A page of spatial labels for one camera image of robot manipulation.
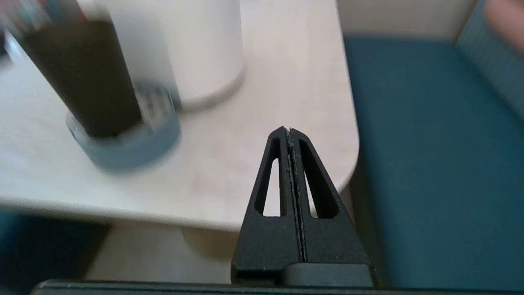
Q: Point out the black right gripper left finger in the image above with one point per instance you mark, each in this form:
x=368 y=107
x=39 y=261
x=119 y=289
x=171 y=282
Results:
x=266 y=241

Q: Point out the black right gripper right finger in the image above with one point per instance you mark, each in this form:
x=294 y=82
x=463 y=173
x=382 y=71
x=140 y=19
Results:
x=335 y=241

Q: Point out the black tapered cup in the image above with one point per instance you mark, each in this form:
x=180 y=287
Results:
x=86 y=78

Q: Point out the teal empty bench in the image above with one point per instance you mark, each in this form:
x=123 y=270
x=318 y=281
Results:
x=442 y=164

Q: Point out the large blue-grey perforated drip tray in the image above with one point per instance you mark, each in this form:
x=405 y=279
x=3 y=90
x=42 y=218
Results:
x=135 y=147

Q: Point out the large dispenser with dark tea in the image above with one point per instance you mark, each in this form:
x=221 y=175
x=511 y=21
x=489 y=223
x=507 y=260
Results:
x=196 y=49

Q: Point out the pink bolster on empty bench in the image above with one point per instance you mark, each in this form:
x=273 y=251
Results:
x=507 y=22

